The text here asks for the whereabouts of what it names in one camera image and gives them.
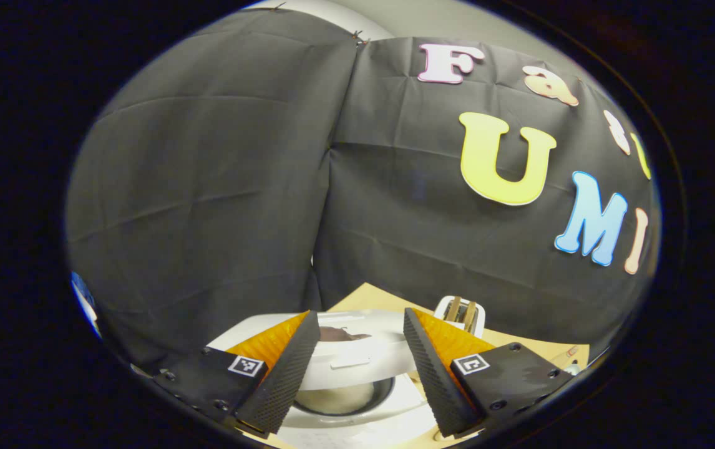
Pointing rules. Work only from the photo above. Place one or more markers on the white rice cooker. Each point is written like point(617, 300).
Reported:
point(364, 358)

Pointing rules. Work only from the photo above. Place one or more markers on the brown toast slice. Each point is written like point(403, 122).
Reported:
point(470, 315)
point(453, 308)

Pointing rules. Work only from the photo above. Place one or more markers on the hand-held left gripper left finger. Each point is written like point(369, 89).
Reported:
point(282, 380)

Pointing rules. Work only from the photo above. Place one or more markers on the white toaster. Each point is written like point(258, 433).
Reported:
point(479, 327)

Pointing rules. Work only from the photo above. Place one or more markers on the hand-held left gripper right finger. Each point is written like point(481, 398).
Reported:
point(435, 374)

